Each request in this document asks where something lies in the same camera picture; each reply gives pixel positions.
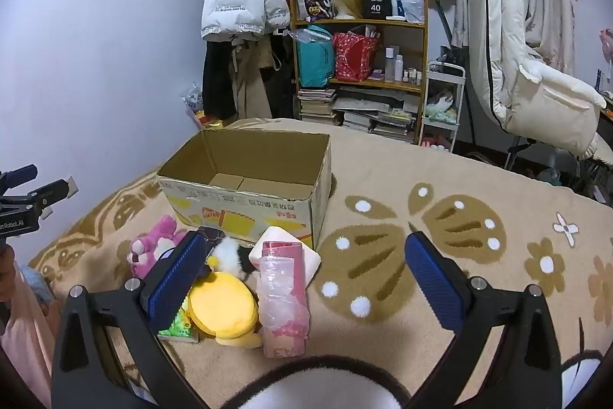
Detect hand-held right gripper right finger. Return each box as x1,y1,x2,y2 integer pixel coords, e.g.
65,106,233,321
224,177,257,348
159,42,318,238
405,231,562,409

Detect white trolley cart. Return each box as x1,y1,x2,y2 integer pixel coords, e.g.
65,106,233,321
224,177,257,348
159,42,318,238
419,60,466,153

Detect yellow plush toy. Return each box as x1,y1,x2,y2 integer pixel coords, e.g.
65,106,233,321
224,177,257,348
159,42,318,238
188,271,264,348

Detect green tissue pack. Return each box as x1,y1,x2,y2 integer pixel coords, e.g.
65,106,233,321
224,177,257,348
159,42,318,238
158,306,200,343

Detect purple-haired plush doll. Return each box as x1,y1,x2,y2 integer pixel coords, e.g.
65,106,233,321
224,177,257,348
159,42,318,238
207,237,262,290

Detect stack of books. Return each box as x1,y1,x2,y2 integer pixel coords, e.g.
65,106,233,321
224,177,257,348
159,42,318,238
297,88,338,125

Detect long pink tissue pack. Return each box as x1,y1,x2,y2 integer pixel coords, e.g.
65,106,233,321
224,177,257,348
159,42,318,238
256,241,310,359

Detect wooden shelf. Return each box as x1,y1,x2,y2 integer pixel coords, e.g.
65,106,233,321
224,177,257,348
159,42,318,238
290,0,429,145

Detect black hanging garment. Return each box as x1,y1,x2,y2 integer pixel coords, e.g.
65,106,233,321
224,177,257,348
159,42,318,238
202,36,239,117

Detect beige hanging garment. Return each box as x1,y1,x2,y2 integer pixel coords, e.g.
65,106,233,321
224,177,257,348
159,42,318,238
227,33,284,123

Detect plush cat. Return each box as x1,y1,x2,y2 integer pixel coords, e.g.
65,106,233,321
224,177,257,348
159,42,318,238
426,90,456,111

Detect red patterned bag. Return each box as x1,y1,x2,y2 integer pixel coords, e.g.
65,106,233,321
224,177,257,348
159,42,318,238
332,31,380,83

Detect beige printed blanket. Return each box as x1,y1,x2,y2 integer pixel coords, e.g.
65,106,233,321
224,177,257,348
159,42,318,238
29,118,613,409

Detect pale green packets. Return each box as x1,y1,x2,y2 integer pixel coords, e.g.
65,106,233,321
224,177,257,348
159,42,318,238
424,106,459,125

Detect person's left forearm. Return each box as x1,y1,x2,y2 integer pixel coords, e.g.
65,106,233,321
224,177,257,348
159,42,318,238
0,258,54,409

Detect cream office chair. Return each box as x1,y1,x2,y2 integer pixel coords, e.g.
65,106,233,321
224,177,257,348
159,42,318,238
465,0,607,158

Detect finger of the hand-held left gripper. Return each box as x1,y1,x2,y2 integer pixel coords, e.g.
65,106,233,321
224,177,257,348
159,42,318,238
0,164,38,198
16,179,74,218

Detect cardboard box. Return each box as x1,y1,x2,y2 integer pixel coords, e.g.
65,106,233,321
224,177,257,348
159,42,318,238
157,128,333,249

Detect black box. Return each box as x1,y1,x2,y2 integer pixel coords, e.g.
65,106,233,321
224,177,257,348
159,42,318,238
361,0,393,18

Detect plastic bag of toys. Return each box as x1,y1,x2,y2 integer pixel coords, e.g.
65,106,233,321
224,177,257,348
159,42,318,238
181,82,226,129

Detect small dark packet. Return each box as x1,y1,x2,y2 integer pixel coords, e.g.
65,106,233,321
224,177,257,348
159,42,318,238
196,224,227,248

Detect pink plush bear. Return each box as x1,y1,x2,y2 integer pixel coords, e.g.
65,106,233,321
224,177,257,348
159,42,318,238
127,215,188,279

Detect white and pink soft pack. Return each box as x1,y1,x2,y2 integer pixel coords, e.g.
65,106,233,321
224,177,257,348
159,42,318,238
251,225,321,290

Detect teal bag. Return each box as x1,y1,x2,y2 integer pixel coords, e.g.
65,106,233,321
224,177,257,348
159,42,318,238
295,26,336,88

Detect pile of books and papers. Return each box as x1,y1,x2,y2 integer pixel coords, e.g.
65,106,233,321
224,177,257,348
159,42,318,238
333,85,420,144

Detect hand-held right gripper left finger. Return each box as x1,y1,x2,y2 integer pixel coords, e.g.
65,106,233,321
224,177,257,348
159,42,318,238
51,231,211,409

